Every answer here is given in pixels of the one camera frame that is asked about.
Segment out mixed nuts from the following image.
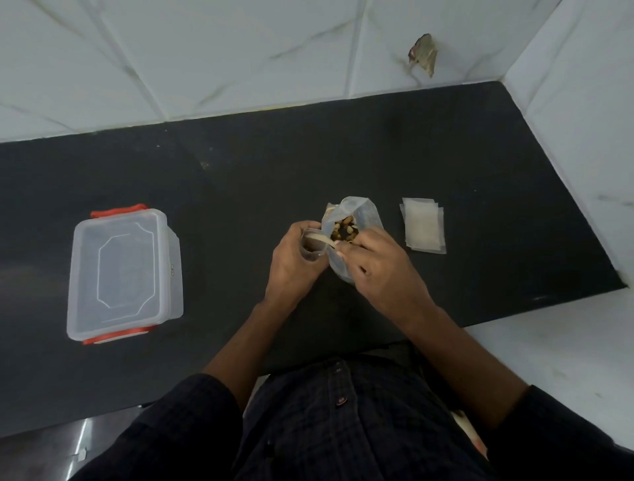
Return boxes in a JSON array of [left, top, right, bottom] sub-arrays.
[[332, 215, 361, 243]]

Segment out small clear plastic cup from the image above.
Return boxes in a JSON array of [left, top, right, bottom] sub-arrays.
[[299, 227, 331, 262]]

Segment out torn brown sticker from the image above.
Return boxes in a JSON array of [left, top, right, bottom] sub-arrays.
[[407, 33, 439, 79]]

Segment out clear plastic bag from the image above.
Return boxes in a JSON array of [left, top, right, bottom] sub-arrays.
[[320, 196, 385, 284]]

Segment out person's right hand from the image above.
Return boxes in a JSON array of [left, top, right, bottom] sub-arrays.
[[336, 227, 435, 326]]

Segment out person's left forearm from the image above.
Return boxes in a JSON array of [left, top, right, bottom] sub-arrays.
[[202, 293, 298, 413]]

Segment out dark checked shirt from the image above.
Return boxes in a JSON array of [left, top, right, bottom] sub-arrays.
[[69, 347, 634, 481]]

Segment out stack of clear pouches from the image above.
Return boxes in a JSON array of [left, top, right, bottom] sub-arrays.
[[400, 197, 447, 255]]

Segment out clear container with red clips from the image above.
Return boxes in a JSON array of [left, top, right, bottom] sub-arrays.
[[66, 203, 184, 347]]

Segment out person's left hand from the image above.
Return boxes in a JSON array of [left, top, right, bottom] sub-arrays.
[[265, 220, 331, 304]]

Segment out person's right forearm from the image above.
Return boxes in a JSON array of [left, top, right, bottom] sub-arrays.
[[396, 305, 531, 431]]

